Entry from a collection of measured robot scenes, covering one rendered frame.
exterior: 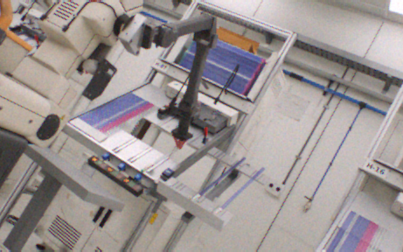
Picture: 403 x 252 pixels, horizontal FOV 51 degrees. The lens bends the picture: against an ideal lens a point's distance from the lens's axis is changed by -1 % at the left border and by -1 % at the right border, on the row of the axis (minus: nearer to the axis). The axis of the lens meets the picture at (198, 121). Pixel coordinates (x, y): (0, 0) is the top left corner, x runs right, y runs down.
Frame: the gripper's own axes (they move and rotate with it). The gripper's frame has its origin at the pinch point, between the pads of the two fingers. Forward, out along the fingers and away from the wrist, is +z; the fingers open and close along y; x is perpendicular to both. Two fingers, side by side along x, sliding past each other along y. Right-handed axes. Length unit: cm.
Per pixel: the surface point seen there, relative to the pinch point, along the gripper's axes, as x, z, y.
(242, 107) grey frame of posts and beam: -47.1, -13.7, -8.8
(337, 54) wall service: -212, -18, -13
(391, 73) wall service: -213, -19, -61
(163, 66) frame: -48, -15, 53
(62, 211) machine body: 33, 59, 50
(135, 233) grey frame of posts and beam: 44, 23, -13
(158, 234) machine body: 19.0, 42.9, -9.9
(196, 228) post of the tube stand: 26.7, 16.4, -34.2
